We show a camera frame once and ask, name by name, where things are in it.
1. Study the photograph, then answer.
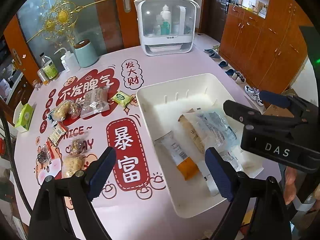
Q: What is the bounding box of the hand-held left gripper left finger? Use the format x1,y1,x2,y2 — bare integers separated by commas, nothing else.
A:
27,146,118,240

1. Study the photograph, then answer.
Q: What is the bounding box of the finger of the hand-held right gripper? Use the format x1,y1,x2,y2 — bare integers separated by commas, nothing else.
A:
223,100,305,130
260,90,311,117

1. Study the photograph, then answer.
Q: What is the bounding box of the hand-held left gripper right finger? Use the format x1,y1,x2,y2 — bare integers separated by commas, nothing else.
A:
204,147,293,240

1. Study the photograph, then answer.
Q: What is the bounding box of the round pastry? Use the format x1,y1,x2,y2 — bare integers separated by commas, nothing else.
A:
49,100,72,123
61,154,84,179

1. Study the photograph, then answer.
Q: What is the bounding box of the nut cluster snack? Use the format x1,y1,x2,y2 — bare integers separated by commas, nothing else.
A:
67,102,83,119
66,137,84,157

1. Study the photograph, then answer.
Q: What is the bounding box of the orange striped snack packet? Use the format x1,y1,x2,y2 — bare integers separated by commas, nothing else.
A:
47,124,68,147

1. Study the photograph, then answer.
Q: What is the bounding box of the dark snack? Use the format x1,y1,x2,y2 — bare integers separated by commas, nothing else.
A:
36,146,52,165

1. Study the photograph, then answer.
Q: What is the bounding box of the clear packet of bars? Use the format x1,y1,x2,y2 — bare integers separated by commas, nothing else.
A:
80,86,110,118

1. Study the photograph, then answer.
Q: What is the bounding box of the white plastic bin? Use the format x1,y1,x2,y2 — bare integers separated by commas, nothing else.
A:
136,73,264,218

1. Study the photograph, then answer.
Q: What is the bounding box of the flat white packet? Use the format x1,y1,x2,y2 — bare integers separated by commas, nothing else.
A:
197,160,225,198

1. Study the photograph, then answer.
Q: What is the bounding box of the cardboard box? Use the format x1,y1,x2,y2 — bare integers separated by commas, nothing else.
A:
262,87,298,118

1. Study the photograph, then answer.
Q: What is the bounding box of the clear crinkled packet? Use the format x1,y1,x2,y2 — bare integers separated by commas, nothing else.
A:
217,147,263,175

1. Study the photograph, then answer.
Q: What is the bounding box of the large clear packet blue label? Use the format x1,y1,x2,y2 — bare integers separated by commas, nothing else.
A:
192,107,238,148

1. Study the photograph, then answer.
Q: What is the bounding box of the row of shoes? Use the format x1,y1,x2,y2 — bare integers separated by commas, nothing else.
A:
203,44,266,107

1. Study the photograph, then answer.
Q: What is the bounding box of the white packet with orange end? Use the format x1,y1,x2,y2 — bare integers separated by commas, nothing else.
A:
154,131,200,180

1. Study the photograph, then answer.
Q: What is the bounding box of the wooden cabinet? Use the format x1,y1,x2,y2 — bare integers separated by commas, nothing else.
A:
220,0,313,93

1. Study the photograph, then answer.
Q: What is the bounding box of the green snack packet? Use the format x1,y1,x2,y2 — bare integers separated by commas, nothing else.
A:
111,91,134,108

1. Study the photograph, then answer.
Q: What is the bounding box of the green tissue box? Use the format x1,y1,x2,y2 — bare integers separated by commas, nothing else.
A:
14,102,35,133

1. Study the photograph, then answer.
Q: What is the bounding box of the white desktop organizer cabinet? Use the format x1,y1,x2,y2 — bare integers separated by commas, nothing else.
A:
134,0,200,57

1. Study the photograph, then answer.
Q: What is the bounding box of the dark entrance door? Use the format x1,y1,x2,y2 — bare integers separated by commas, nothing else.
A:
200,0,235,43

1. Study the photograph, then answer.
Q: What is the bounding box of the small glass jar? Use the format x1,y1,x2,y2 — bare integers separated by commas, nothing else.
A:
37,69,49,85

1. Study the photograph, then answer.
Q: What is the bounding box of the glass bottle with green label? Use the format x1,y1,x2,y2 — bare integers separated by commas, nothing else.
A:
40,52,60,82

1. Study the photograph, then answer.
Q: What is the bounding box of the white wash bottle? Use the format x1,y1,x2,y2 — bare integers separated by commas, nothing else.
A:
54,47,80,72

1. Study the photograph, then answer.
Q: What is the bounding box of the small clear bottle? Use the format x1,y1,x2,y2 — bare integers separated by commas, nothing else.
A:
154,15,162,35

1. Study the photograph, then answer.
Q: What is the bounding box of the mint canister with wooden lid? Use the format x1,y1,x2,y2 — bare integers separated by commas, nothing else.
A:
74,39,98,68

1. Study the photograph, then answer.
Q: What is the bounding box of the frosted glass sliding door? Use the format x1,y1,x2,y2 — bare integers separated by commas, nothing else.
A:
2,0,153,85

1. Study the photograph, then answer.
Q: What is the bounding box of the gold ornament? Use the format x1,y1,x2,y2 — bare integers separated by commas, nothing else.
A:
26,0,118,43

